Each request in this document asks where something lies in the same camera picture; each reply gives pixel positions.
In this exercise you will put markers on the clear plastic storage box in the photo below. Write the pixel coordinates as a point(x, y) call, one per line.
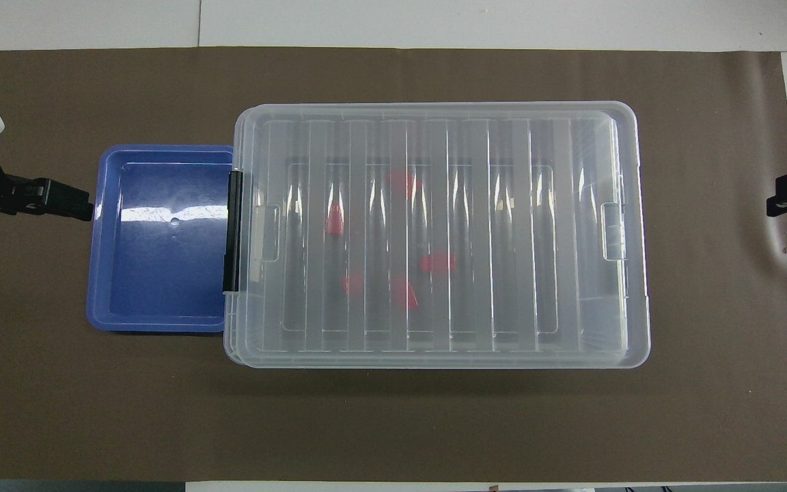
point(229, 328)

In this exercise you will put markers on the brown table mat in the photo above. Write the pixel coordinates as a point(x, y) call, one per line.
point(393, 424)

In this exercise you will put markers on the blue plastic tray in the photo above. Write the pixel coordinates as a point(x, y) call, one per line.
point(161, 273)

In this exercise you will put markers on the red block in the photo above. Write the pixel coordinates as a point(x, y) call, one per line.
point(352, 282)
point(405, 294)
point(334, 222)
point(438, 262)
point(404, 183)

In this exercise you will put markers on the clear ribbed plastic lid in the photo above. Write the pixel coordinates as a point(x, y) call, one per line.
point(544, 232)

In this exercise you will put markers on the black box latch clip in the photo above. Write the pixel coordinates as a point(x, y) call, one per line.
point(233, 232)

